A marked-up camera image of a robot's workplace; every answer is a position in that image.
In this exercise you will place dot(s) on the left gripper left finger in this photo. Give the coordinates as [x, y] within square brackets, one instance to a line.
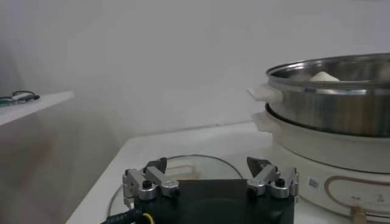
[152, 182]

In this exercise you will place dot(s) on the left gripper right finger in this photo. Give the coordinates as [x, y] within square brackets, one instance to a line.
[274, 182]

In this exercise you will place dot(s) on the white steamed baozi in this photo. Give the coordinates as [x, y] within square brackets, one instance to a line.
[324, 77]

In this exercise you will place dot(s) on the perforated steel steamer basket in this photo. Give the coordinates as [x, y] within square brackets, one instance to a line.
[335, 109]

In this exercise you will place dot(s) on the cream electric cooker base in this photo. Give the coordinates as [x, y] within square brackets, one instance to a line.
[320, 152]

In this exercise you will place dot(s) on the white side table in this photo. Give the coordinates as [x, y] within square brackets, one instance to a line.
[45, 102]

